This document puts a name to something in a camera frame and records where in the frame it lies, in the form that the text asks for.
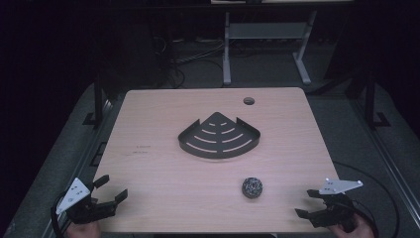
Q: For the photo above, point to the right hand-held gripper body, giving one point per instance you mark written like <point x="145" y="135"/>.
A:
<point x="336" y="186"/>

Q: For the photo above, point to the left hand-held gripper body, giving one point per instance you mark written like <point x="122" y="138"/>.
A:
<point x="73" y="195"/>

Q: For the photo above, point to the grey metal stand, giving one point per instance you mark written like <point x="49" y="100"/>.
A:
<point x="264" y="31"/>

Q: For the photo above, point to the black metal corner shelf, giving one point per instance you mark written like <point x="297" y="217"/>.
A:
<point x="218" y="149"/>

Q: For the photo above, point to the black frame post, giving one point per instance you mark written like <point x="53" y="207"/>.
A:
<point x="369" y="102"/>
<point x="98" y="99"/>

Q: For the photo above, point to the person's right hand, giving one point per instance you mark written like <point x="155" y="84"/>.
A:
<point x="360" y="229"/>

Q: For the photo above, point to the person's left hand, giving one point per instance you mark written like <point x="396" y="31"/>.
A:
<point x="84" y="231"/>

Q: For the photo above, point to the steel wool scouring ball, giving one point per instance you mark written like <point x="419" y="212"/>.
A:
<point x="252" y="187"/>

